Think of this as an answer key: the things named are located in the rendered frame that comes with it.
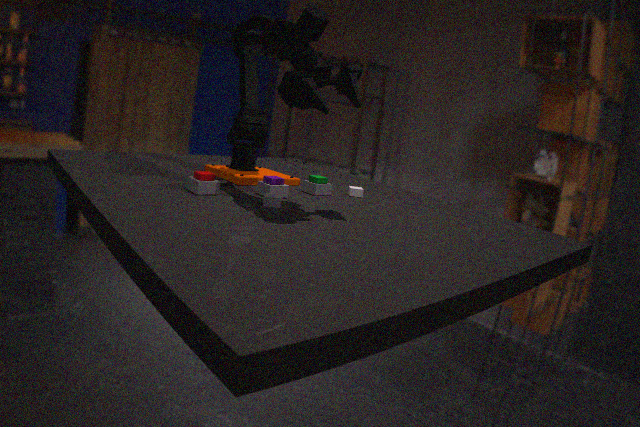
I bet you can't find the small white block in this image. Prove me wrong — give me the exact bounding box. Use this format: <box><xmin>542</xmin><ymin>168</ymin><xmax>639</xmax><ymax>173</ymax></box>
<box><xmin>348</xmin><ymin>186</ymin><xmax>364</xmax><ymax>198</ymax></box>

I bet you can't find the purple button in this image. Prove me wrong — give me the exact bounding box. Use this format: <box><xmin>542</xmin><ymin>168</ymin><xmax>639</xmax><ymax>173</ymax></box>
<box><xmin>257</xmin><ymin>176</ymin><xmax>289</xmax><ymax>198</ymax></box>

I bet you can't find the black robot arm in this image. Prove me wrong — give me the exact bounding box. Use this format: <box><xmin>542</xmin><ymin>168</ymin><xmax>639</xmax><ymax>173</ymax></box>
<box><xmin>226</xmin><ymin>3</ymin><xmax>330</xmax><ymax>171</ymax></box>

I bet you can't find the red button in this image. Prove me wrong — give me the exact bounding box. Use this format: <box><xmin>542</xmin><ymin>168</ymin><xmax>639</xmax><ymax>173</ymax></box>
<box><xmin>188</xmin><ymin>171</ymin><xmax>220</xmax><ymax>195</ymax></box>

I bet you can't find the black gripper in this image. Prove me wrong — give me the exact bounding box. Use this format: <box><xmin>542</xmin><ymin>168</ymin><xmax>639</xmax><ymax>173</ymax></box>
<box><xmin>278</xmin><ymin>48</ymin><xmax>363</xmax><ymax>115</ymax></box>

